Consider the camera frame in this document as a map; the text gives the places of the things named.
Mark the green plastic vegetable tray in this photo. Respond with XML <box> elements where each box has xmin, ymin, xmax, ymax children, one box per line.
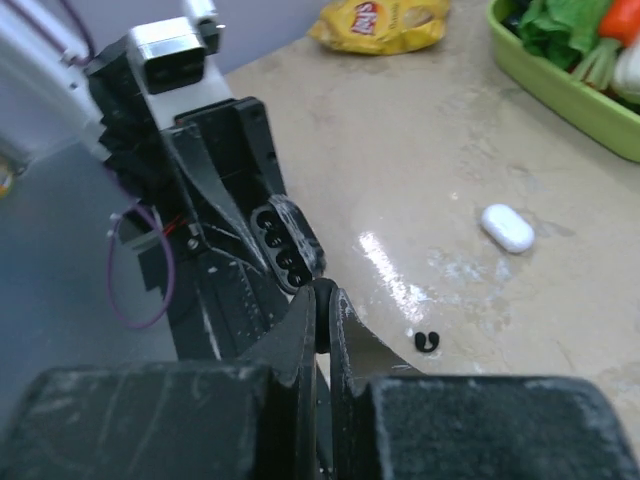
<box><xmin>486</xmin><ymin>1</ymin><xmax>639</xmax><ymax>162</ymax></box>

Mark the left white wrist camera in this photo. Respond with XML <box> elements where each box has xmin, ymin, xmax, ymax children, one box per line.
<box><xmin>126</xmin><ymin>0</ymin><xmax>233</xmax><ymax>131</ymax></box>

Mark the green white bok choy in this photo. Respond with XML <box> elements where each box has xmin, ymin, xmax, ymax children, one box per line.
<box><xmin>518</xmin><ymin>0</ymin><xmax>611</xmax><ymax>70</ymax></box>

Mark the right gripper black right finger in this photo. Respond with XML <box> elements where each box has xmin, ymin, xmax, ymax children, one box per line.
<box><xmin>329</xmin><ymin>289</ymin><xmax>639</xmax><ymax>479</ymax></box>

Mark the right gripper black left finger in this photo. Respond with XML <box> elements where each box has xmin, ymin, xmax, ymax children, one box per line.
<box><xmin>1</xmin><ymin>287</ymin><xmax>317</xmax><ymax>479</ymax></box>

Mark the white earbud charging case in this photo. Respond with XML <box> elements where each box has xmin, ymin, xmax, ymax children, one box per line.
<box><xmin>480</xmin><ymin>204</ymin><xmax>535</xmax><ymax>254</ymax></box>

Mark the orange toy carrot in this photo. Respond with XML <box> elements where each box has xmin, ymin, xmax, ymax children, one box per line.
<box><xmin>571</xmin><ymin>0</ymin><xmax>640</xmax><ymax>91</ymax></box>

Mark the yellow Lays chips bag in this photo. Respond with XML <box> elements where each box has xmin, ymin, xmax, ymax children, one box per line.
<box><xmin>307</xmin><ymin>0</ymin><xmax>451</xmax><ymax>56</ymax></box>

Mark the black earbud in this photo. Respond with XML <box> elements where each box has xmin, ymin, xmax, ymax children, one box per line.
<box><xmin>414</xmin><ymin>331</ymin><xmax>440</xmax><ymax>354</ymax></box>

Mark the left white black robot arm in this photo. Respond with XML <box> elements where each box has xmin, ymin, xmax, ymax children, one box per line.
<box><xmin>1</xmin><ymin>1</ymin><xmax>289</xmax><ymax>359</ymax></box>

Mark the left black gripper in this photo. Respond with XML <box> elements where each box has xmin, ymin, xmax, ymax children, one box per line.
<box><xmin>86</xmin><ymin>39</ymin><xmax>286</xmax><ymax>360</ymax></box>

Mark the yellow white cabbage in tray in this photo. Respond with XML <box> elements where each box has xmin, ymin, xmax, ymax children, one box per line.
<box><xmin>611</xmin><ymin>42</ymin><xmax>640</xmax><ymax>104</ymax></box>

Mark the black earbud charging case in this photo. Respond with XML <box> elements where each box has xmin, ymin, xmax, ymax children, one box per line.
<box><xmin>250</xmin><ymin>194</ymin><xmax>326</xmax><ymax>295</ymax></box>

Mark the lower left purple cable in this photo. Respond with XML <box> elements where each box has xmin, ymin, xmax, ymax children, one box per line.
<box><xmin>107</xmin><ymin>199</ymin><xmax>177</xmax><ymax>330</ymax></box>

